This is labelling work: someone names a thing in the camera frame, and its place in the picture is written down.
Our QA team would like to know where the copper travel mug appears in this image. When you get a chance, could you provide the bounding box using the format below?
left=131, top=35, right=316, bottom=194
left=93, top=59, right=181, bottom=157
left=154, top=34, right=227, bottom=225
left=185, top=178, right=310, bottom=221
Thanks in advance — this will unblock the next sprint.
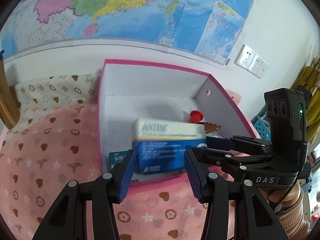
left=0, top=50, right=20, bottom=129

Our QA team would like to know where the pink patterned tablecloth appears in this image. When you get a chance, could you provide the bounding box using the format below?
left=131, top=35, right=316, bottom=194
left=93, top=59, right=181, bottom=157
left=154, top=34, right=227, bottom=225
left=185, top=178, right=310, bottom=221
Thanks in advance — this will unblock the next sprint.
left=1, top=99, right=208, bottom=239

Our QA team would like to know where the yellow hanging coat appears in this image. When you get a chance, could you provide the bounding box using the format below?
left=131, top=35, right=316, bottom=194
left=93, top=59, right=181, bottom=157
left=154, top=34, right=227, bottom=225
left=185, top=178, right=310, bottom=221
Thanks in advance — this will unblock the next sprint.
left=291, top=64, right=320, bottom=143

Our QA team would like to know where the white wall socket panel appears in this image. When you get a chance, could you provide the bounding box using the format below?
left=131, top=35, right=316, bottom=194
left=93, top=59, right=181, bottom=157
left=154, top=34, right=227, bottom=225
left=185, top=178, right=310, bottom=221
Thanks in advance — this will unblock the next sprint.
left=234, top=44, right=268, bottom=79

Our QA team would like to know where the blue capsule medicine box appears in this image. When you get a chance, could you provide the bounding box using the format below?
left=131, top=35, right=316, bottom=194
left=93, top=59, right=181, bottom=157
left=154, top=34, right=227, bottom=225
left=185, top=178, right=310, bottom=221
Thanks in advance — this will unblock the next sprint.
left=132, top=118, right=207, bottom=175

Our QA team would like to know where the person's right hand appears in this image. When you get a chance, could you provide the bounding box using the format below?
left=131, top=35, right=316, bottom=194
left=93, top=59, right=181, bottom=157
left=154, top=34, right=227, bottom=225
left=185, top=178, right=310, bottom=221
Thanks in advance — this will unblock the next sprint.
left=259, top=181, right=301, bottom=209

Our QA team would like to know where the pink sleeve right forearm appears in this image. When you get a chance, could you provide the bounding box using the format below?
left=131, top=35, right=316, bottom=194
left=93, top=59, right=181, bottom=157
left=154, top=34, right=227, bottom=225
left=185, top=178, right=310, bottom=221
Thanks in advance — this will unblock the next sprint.
left=277, top=191, right=310, bottom=240

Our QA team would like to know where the white blue medicine box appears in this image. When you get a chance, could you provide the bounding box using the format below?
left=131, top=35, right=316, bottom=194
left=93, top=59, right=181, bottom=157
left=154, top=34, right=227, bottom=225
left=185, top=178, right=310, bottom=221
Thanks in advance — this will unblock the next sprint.
left=109, top=150, right=137, bottom=181

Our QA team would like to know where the red plastic toy hammer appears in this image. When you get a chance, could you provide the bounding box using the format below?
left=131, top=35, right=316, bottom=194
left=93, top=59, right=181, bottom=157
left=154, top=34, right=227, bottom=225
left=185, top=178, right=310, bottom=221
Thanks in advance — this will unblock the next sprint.
left=189, top=110, right=203, bottom=124

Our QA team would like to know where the cream patterned cloth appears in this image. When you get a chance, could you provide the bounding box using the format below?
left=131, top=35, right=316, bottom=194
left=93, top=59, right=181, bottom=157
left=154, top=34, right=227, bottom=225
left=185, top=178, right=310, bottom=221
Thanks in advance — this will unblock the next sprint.
left=15, top=74, right=100, bottom=119

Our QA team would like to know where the colourful wall map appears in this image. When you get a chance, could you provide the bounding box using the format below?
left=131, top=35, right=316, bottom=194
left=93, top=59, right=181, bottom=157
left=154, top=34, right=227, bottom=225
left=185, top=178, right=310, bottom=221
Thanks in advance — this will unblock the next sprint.
left=1, top=0, right=254, bottom=65

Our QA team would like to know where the blue perforated storage rack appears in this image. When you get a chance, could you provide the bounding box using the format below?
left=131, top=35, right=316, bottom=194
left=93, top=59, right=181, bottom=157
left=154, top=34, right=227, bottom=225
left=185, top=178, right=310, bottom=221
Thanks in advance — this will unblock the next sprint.
left=253, top=113, right=271, bottom=140

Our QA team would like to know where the pink cardboard box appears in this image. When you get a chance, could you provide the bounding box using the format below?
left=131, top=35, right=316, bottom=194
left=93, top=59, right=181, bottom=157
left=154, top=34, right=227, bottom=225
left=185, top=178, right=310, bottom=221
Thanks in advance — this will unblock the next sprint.
left=98, top=59, right=257, bottom=172

